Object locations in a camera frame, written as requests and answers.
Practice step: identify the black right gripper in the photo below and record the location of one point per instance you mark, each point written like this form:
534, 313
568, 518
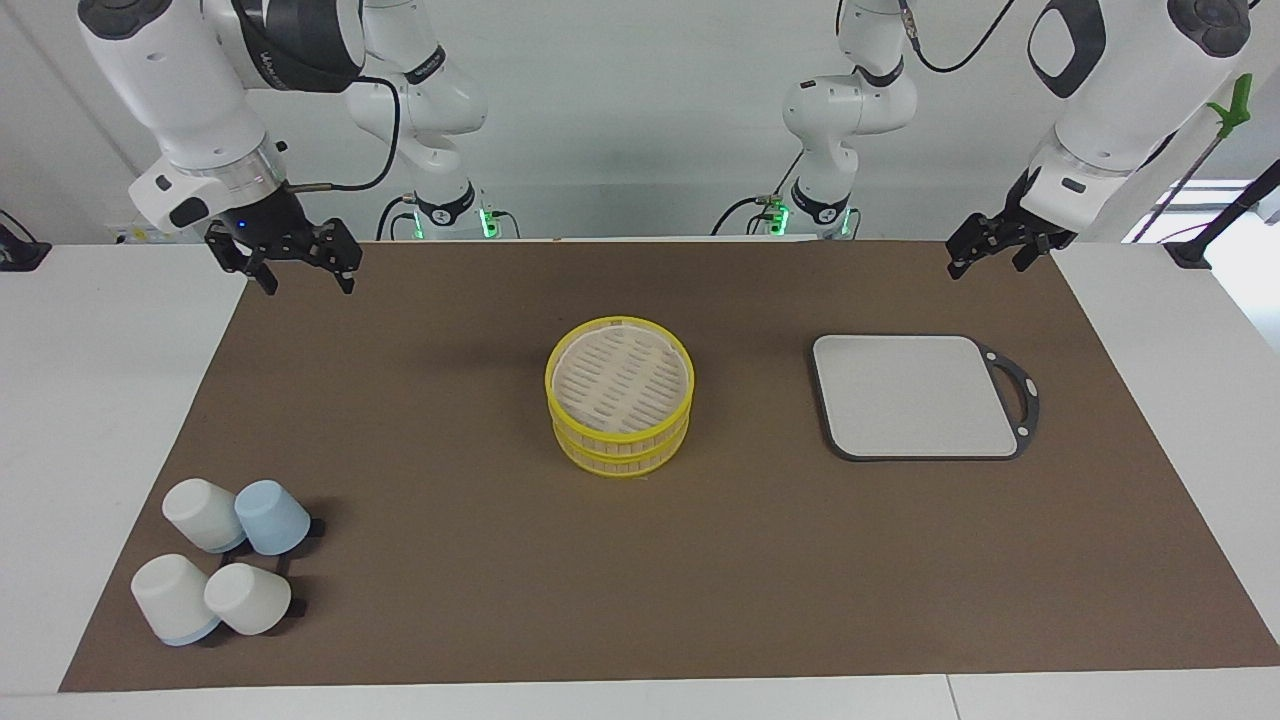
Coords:
280, 228

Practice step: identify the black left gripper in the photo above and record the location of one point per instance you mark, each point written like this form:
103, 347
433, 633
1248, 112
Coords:
1010, 228

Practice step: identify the white cutting board grey rim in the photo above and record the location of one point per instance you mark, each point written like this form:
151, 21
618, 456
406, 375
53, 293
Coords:
915, 395

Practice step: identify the yellow bamboo steamer lid tier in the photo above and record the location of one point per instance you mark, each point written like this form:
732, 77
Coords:
620, 437

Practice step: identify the brown table mat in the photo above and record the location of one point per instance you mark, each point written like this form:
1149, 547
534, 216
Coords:
450, 560

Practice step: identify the green clamp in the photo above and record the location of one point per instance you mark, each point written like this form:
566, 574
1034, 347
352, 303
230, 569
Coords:
1235, 105

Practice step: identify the light blue plastic cup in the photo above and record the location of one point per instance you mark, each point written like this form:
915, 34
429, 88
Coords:
272, 515

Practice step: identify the black cup rack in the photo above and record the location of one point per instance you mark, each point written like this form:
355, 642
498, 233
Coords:
298, 607

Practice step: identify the white plastic cup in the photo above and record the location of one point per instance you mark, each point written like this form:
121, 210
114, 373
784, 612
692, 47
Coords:
245, 598
170, 595
200, 510

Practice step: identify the yellow bamboo steamer base tier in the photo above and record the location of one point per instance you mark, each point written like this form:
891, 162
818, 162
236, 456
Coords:
620, 462

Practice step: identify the black clamp mount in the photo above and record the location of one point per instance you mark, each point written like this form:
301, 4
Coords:
20, 255

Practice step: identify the thin metal rod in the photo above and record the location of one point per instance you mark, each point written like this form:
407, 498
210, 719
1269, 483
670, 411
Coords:
1180, 185

